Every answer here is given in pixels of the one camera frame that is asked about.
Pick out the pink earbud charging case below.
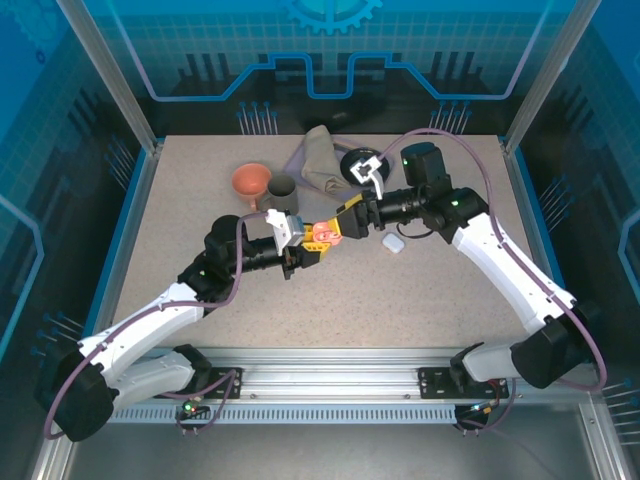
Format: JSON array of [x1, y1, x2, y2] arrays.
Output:
[[313, 219, 345, 250]]

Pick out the black plate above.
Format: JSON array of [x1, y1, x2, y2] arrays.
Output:
[[339, 147, 391, 189]]

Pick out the grey mug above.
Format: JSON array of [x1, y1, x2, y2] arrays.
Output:
[[257, 174, 301, 215]]

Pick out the beige folded cloth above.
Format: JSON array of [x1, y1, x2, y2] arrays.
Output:
[[300, 124, 352, 197]]

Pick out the lavender tray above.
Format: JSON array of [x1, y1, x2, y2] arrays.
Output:
[[283, 133, 397, 201]]

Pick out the orange cup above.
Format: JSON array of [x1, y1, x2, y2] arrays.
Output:
[[231, 163, 274, 212]]

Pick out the perforated metal strip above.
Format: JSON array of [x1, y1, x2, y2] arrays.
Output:
[[109, 405, 459, 425]]

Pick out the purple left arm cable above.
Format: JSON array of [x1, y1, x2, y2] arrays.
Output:
[[43, 212, 271, 441]]

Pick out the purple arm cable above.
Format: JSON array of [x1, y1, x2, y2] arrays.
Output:
[[43, 212, 271, 441], [377, 128, 609, 437]]

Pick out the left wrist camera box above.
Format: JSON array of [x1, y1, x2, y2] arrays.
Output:
[[264, 208, 306, 249]]

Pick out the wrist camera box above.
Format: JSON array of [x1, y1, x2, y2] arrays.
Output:
[[264, 208, 306, 249], [348, 154, 387, 201]]

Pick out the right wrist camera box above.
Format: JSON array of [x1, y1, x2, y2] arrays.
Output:
[[348, 154, 387, 201]]

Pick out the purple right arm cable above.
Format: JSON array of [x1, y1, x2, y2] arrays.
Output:
[[377, 128, 609, 437]]

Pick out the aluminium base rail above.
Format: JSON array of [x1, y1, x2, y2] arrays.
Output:
[[64, 346, 596, 401]]

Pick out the aluminium frame post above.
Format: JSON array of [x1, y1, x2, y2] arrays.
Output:
[[501, 0, 590, 156], [55, 0, 164, 154]]

